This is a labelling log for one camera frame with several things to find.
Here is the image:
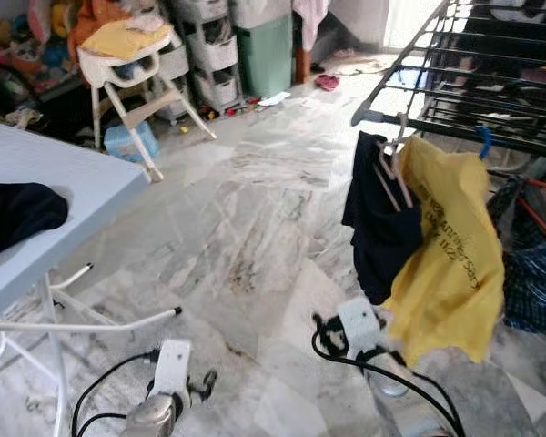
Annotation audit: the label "dark navy garment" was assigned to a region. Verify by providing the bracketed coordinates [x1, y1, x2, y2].
[341, 132, 426, 306]
[0, 178, 70, 267]

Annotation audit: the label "pink plastic hanger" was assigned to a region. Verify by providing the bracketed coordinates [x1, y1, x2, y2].
[373, 111, 415, 212]

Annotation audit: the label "blue plastic hanger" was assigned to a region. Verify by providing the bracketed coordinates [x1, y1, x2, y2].
[476, 125, 495, 161]

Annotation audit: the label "red plastic hanger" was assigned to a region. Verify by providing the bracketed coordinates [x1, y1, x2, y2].
[505, 168, 546, 239]

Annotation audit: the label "yellow printed T-shirt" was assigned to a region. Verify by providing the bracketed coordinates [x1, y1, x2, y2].
[382, 135, 506, 367]

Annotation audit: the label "blue plaid shirt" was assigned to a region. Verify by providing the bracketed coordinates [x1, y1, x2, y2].
[487, 175, 546, 342]

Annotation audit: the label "white paper sheet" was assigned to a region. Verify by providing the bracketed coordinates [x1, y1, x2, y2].
[258, 92, 293, 107]

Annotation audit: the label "red cloth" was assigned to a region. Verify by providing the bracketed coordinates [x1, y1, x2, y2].
[314, 75, 341, 93]

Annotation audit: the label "grey folding table white legs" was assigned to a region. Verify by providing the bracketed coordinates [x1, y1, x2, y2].
[0, 123, 183, 437]

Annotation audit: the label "beige floor mat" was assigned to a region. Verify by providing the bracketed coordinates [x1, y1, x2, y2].
[332, 56, 389, 76]

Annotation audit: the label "green laundry bin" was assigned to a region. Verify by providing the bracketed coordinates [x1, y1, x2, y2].
[235, 14, 295, 101]

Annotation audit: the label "grey drawer storage rack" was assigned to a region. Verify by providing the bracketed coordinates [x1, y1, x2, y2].
[168, 0, 247, 117]

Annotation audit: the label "white baby high chair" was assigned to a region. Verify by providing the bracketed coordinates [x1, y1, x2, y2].
[76, 23, 217, 183]

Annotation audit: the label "pink hanging garment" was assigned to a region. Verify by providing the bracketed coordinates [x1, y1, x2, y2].
[292, 0, 331, 53]

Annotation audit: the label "black metal drying rack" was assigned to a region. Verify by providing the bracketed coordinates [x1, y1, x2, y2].
[350, 0, 546, 160]

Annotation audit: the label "white bin cover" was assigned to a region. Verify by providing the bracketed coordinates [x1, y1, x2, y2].
[229, 0, 294, 30]

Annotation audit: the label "pale pink folded cloth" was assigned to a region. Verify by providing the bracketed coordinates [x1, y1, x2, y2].
[126, 12, 167, 33]

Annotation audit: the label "black baby stroller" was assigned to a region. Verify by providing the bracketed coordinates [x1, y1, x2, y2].
[0, 62, 45, 128]

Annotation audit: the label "orange brown draped garment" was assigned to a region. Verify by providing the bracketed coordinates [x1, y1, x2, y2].
[68, 0, 137, 65]

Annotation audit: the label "colourful play mat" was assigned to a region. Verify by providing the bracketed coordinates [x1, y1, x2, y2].
[0, 0, 78, 92]

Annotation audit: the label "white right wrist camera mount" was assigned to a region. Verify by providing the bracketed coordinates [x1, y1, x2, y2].
[338, 298, 383, 358]

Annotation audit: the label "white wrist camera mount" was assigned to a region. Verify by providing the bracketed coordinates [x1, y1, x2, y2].
[153, 340, 192, 398]
[338, 298, 383, 358]

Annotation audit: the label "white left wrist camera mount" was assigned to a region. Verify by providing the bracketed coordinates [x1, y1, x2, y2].
[153, 340, 192, 398]

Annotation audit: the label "long black left arm cable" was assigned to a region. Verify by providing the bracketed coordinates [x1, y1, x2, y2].
[71, 350, 160, 437]

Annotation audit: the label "short black left arm cable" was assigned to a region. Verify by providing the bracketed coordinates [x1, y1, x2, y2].
[76, 412, 128, 437]

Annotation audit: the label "brown wooden post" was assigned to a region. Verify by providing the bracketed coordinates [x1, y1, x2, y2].
[294, 47, 312, 86]

